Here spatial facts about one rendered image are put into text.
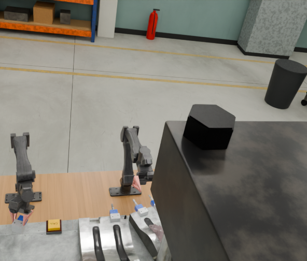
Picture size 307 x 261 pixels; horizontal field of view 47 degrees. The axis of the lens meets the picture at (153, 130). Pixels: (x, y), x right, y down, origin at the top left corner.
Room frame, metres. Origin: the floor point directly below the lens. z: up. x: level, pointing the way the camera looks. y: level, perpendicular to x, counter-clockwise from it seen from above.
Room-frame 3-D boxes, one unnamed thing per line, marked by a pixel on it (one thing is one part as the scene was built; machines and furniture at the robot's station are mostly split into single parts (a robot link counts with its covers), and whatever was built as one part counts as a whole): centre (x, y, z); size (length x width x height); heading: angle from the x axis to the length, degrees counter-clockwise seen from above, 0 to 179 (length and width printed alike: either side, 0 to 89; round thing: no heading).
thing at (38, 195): (1.40, 0.66, 0.84); 0.20 x 0.07 x 0.08; 111
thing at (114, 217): (1.34, 0.13, 0.89); 0.13 x 0.05 x 0.05; 20
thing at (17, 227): (1.15, 0.55, 0.92); 0.13 x 0.05 x 0.05; 175
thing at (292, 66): (4.93, -1.76, 0.31); 0.48 x 0.48 x 0.62
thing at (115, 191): (1.61, 0.10, 0.84); 0.20 x 0.07 x 0.08; 111
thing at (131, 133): (1.60, 0.09, 1.17); 0.30 x 0.09 x 0.12; 21
